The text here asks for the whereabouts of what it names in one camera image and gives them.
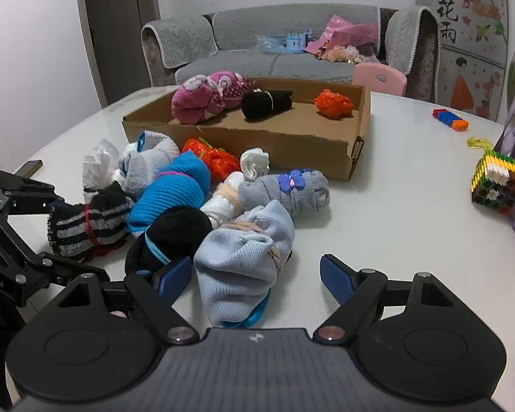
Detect black sock blue band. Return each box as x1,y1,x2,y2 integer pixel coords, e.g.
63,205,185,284
124,206,213,274

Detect black grey striped sock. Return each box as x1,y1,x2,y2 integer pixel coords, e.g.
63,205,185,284
47,182,134,263

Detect light blue sock bundle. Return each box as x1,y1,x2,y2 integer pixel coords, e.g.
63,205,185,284
193,200,295,328

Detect bright blue sock bundle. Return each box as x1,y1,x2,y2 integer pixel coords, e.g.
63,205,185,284
126,151,211,236

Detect grey waffle blue-trim sock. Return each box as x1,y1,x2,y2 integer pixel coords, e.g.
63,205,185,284
117,130,180,199

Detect orange plastic bag bundle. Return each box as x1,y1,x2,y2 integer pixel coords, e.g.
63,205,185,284
313,88,353,120

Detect pink fluffy sock bundle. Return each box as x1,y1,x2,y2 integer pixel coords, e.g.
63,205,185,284
171,71,258,125

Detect black sock roll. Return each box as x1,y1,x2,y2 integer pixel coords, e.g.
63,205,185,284
241,90,293,122

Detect grey sock purple flower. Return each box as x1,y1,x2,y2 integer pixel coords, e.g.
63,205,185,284
238,169,330,217

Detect crumpled white plastic bag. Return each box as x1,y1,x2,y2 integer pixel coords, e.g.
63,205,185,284
82,139,120,193

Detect small white rolled sock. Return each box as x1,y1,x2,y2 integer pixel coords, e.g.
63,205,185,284
240,148,270,181

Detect brown cardboard tray box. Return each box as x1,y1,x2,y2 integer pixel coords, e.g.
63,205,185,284
123,78,370,181

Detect colourful bead block cube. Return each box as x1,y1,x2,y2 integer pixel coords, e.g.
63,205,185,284
471,151,515,215

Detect yellow plastic scrap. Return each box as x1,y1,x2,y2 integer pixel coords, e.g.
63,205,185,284
467,137,494,152

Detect red blue toy block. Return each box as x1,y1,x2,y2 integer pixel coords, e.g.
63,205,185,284
432,109,469,131

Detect pink plastic chair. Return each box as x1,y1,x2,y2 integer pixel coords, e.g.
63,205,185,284
353,62,408,96

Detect plush toy pile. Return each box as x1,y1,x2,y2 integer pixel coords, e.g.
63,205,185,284
314,46,366,64

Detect grey sofa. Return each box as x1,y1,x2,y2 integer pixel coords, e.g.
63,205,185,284
141,3,441,102

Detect blue toy castle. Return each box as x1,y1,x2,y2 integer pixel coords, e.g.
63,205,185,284
256,30,312,55

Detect pink plastic bag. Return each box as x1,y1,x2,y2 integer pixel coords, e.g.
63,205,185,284
304,15,379,54

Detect dark door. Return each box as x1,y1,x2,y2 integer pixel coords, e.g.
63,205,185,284
77,0,159,106

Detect decorated refrigerator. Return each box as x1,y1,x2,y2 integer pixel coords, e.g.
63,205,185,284
416,0,515,121

